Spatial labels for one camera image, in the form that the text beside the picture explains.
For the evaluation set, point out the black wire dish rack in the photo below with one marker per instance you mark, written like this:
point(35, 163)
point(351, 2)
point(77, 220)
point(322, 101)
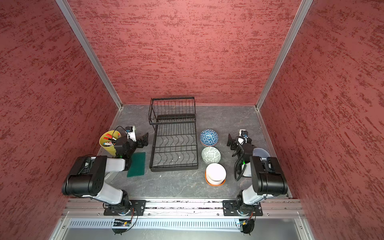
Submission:
point(175, 144)

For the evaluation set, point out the white ceramic bowl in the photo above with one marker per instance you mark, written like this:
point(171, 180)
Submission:
point(216, 172)

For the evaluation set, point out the blue patterned bowl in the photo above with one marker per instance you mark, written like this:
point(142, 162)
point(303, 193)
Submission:
point(209, 137)

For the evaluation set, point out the aluminium front rail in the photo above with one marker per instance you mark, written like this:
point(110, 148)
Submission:
point(190, 208)

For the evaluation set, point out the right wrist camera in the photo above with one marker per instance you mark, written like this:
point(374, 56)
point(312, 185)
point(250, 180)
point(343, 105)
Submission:
point(244, 137)

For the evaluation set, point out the yellow utensil cup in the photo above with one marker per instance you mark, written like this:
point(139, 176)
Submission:
point(107, 145)

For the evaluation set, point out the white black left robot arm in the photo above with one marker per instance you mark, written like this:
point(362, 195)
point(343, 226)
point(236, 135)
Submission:
point(86, 178)

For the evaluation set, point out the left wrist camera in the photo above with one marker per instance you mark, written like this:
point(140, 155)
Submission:
point(130, 130)

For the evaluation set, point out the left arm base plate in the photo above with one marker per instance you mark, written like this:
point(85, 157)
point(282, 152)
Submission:
point(133, 207)

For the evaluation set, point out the orange plastic bowl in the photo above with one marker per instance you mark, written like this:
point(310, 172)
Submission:
point(214, 183)

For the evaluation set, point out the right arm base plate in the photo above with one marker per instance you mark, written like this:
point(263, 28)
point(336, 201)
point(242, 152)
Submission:
point(233, 208)

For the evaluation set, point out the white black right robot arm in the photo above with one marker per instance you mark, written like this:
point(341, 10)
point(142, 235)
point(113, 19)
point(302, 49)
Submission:
point(268, 179)

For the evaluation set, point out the light blue mug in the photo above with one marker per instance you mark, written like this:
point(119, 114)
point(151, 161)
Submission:
point(259, 152)

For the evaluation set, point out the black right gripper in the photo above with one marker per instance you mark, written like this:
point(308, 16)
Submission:
point(234, 142)

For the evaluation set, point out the grey green patterned bowl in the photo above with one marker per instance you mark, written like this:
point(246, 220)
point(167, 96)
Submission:
point(211, 155)

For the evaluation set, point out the green sponge cloth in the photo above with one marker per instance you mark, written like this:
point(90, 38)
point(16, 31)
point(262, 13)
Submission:
point(138, 165)

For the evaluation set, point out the red handled tool in cup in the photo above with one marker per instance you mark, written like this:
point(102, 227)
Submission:
point(110, 138)

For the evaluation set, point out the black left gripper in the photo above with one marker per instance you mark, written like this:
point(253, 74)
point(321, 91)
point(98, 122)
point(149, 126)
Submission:
point(139, 142)

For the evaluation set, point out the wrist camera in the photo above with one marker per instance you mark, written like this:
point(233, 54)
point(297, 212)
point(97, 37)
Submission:
point(244, 137)
point(130, 130)

